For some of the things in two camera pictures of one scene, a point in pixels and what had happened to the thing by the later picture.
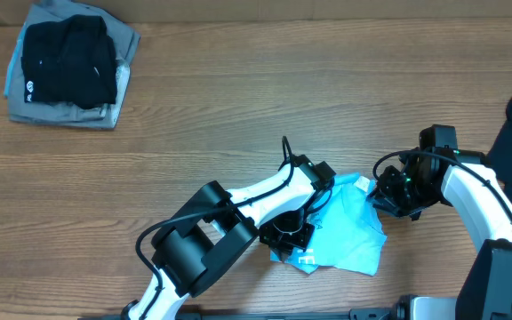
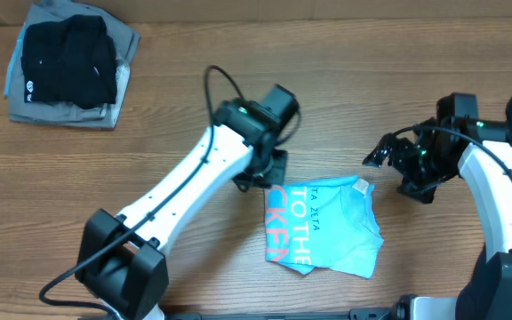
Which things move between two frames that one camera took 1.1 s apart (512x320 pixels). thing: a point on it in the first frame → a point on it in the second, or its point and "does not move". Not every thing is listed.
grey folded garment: [126, 42] does not move
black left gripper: [284, 245] → [276, 173]
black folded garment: [69, 60] does not move
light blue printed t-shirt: [348, 234] does not move
